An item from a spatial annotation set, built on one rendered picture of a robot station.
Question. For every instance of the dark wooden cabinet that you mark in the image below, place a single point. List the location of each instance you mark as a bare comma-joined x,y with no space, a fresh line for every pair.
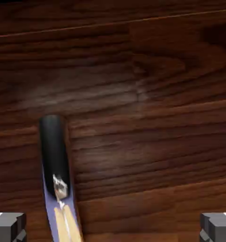
105,11

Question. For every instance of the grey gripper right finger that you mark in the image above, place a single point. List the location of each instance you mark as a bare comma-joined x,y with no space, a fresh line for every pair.
219,228

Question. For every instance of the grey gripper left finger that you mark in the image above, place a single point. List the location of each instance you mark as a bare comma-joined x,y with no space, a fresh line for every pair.
5,226

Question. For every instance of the dark wooden cabinet door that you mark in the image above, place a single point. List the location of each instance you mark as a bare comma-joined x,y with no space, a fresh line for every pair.
143,113

